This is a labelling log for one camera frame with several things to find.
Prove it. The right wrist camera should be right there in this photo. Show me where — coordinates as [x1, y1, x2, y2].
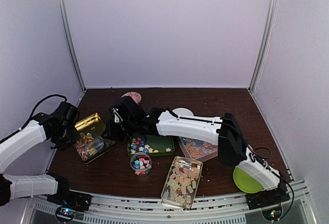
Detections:
[111, 107, 123, 124]

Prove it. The left aluminium corner post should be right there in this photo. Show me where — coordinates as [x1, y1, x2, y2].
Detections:
[58, 0, 86, 92]

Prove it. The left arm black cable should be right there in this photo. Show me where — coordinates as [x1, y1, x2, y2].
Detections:
[22, 94, 68, 129]

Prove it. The lime green plate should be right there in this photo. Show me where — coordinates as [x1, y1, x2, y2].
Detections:
[233, 167, 263, 194]

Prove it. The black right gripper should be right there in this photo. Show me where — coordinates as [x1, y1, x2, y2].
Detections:
[102, 119, 137, 142]

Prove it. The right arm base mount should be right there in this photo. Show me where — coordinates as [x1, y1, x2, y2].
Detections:
[246, 189, 290, 222]

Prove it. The white bowl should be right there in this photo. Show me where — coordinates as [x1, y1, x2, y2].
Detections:
[172, 107, 194, 116]

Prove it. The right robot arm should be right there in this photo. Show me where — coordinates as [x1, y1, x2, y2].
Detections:
[103, 96, 290, 204]

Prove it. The pink tin of star candies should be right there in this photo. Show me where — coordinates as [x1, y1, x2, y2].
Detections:
[178, 137, 218, 162]

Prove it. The green tray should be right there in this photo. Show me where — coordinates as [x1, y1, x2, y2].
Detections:
[127, 133, 175, 157]

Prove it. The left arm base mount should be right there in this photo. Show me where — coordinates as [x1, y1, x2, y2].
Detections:
[46, 190, 92, 223]

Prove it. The red patterned small bowl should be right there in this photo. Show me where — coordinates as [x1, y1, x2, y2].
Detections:
[121, 91, 142, 104]

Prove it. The aluminium corner post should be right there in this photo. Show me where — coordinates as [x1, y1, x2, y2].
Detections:
[58, 0, 86, 92]
[248, 0, 278, 95]

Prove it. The clear plastic jar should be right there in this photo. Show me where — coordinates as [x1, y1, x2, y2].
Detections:
[130, 153, 152, 177]

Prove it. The front aluminium rail frame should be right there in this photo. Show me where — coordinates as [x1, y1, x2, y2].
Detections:
[19, 180, 318, 223]

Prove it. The right aluminium corner post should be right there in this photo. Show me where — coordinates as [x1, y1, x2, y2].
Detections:
[248, 0, 278, 95]

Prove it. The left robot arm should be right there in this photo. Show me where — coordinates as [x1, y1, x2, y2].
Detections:
[1, 101, 80, 206]

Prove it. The cream tin of popsicle candies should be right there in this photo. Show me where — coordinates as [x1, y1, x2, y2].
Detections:
[161, 156, 203, 210]

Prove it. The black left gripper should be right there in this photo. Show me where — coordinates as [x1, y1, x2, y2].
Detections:
[52, 124, 81, 151]

